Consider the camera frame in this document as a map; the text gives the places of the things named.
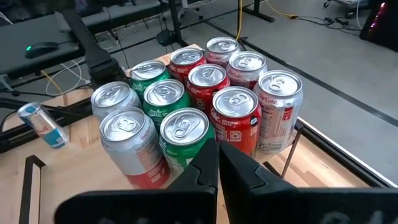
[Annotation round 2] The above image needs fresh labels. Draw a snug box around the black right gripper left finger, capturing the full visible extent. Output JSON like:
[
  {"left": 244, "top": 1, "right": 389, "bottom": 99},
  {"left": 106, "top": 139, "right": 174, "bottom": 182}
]
[{"left": 54, "top": 138, "right": 218, "bottom": 224}]

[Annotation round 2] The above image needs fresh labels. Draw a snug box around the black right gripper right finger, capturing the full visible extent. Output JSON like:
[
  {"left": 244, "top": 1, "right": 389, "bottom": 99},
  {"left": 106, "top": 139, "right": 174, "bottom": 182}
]
[{"left": 219, "top": 140, "right": 398, "bottom": 224}]

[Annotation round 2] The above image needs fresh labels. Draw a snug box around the slim silver blue can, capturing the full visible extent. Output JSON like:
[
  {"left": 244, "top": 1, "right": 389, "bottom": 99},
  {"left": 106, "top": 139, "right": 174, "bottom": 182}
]
[{"left": 16, "top": 101, "right": 70, "bottom": 149}]

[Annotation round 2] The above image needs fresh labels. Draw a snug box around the red Coca-Cola can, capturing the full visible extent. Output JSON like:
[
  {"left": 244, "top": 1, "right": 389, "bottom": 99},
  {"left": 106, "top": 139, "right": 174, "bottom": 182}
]
[{"left": 186, "top": 63, "right": 231, "bottom": 116}]

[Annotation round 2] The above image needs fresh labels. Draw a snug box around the black diagonal beam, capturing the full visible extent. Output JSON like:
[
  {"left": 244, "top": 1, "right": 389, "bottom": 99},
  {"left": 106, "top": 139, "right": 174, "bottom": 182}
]
[{"left": 54, "top": 6, "right": 109, "bottom": 72}]

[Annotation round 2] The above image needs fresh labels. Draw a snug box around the black computer mouse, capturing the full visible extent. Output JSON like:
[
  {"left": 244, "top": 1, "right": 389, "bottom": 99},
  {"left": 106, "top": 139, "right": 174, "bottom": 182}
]
[{"left": 24, "top": 42, "right": 60, "bottom": 60}]

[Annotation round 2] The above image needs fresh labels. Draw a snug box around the black box pink light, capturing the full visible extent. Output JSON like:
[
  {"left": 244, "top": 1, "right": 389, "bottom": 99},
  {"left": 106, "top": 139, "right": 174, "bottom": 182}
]
[{"left": 359, "top": 0, "right": 398, "bottom": 52}]

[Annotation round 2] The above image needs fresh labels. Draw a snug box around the black tripod stand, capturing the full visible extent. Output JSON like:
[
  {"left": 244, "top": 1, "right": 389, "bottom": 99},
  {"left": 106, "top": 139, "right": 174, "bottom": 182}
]
[{"left": 241, "top": 0, "right": 276, "bottom": 23}]

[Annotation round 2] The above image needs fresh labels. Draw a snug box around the wooden shelf black metal frame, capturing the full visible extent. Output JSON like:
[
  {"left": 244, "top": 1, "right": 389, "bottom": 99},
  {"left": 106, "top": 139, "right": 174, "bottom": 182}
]
[{"left": 18, "top": 43, "right": 304, "bottom": 224}]

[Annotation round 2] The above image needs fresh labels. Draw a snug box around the orange floor cable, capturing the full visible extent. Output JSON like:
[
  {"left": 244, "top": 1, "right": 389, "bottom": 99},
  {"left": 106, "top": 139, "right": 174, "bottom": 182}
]
[{"left": 236, "top": 0, "right": 244, "bottom": 41}]

